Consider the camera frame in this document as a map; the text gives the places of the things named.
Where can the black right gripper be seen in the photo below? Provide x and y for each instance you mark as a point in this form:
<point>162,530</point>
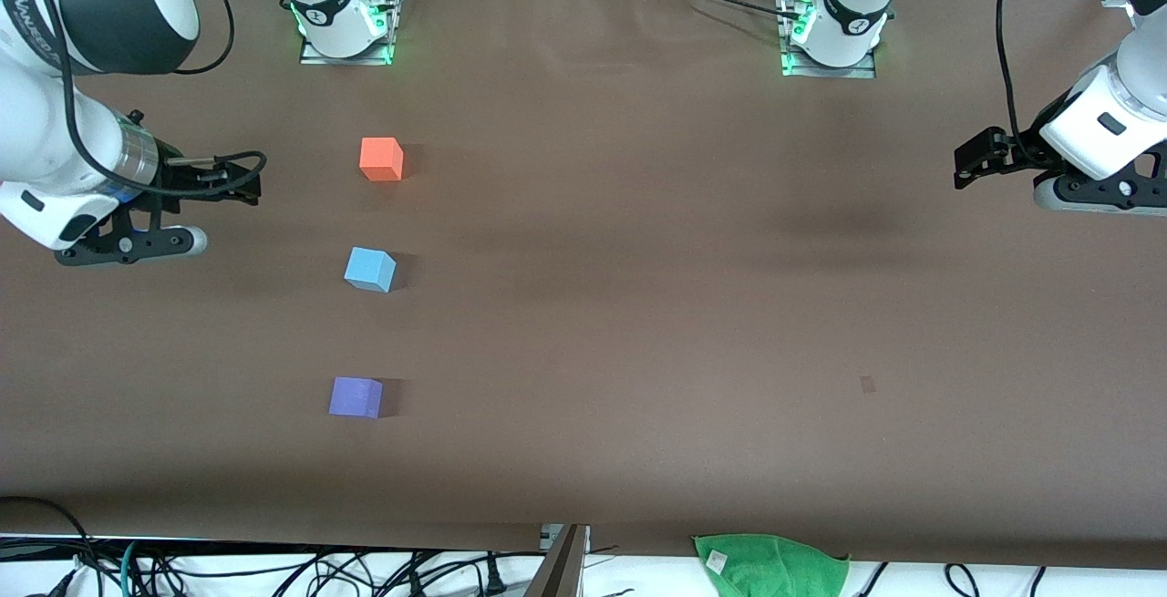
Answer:
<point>185,180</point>

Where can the blue foam block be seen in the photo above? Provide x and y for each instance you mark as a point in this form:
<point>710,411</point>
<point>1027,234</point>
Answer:
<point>369,267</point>

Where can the brown table cover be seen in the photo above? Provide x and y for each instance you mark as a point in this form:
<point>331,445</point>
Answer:
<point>583,351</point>

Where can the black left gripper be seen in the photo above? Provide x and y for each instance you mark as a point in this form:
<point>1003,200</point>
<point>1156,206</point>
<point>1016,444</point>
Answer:
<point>1018,149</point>

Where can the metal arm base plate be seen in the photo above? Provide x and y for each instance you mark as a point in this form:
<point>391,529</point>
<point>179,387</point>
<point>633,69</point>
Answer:
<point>848,72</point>
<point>365,57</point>

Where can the metal mounting post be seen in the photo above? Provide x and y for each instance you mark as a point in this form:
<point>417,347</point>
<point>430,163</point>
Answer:
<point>558,570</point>

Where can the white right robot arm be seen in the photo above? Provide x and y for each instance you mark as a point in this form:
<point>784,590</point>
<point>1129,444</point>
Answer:
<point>55,141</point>

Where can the white cloth tag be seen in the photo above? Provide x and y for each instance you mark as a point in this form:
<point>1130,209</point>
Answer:
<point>717,560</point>

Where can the green cloth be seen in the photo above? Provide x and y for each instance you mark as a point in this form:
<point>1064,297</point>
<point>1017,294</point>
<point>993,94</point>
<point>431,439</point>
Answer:
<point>775,570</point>

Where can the orange foam block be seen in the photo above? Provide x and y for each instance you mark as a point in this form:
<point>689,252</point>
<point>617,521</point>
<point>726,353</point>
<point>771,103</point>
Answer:
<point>381,159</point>

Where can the black power plug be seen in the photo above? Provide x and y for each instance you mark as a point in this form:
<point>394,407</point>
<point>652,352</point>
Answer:
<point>495,579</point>

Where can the purple foam block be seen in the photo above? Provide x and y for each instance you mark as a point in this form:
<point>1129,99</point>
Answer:
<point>354,396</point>

